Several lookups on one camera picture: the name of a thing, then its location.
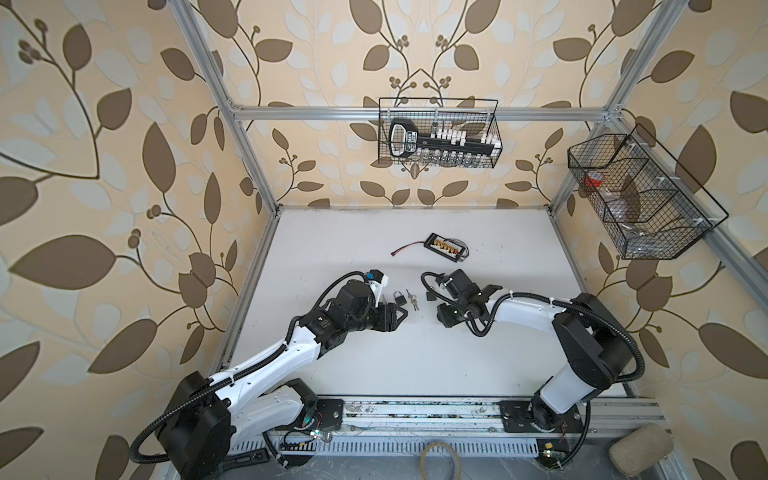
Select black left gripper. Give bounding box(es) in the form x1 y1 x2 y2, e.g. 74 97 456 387
345 300 411 334

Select silver keys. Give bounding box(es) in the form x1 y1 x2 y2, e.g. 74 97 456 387
406 290 419 311

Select black padlock with key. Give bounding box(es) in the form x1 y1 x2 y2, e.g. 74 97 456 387
394 291 407 306

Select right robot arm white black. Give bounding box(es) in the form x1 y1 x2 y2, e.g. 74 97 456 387
420 269 646 432

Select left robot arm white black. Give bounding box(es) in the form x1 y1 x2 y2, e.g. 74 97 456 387
129 269 408 479

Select black charging board yellow connectors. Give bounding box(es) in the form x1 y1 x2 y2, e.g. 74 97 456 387
423 233 470 263

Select black tool set in basket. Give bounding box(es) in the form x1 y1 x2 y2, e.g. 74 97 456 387
384 118 503 158

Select red item in basket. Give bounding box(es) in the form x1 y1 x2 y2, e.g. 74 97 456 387
584 170 604 190

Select beige foam roll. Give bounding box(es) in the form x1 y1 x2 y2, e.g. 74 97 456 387
608 424 674 477

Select aluminium back crossbar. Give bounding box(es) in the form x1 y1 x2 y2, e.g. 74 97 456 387
230 105 610 123

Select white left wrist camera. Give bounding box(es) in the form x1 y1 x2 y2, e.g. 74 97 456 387
365 269 388 306

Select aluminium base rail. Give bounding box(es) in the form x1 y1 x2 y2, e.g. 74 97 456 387
223 393 668 458

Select rope ring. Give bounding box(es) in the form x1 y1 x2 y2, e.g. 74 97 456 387
418 441 463 480

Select back wire basket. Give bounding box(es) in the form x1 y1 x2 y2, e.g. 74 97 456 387
377 96 503 169

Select wire basket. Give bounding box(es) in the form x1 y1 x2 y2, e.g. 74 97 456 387
567 124 729 260
377 96 503 169

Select right wire basket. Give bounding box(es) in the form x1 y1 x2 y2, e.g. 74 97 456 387
567 124 729 260

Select aluminium frame post left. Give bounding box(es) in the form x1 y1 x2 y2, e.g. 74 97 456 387
169 0 279 217

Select aluminium frame post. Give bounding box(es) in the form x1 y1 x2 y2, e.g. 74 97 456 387
169 0 279 217
548 0 688 216

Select aluminium frame post right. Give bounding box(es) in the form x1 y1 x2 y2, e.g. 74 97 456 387
548 0 688 216

